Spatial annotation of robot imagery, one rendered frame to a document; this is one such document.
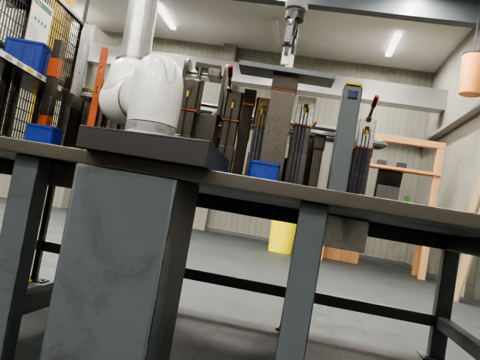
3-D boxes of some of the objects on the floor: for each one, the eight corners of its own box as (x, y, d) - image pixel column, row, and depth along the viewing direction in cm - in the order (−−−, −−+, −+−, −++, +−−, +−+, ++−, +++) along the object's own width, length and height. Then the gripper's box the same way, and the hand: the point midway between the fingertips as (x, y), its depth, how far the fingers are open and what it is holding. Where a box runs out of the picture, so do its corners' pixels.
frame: (446, 358, 281) (463, 238, 285) (630, 537, 122) (664, 260, 126) (14, 271, 316) (35, 165, 320) (-281, 323, 157) (-232, 111, 161)
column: (135, 423, 137) (178, 179, 141) (28, 398, 141) (73, 161, 145) (166, 386, 168) (201, 186, 171) (77, 366, 172) (113, 171, 175)
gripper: (301, 0, 190) (291, 61, 189) (308, 22, 211) (298, 77, 209) (282, -2, 192) (271, 58, 191) (290, 21, 213) (281, 75, 211)
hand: (287, 61), depth 200 cm, fingers open, 8 cm apart
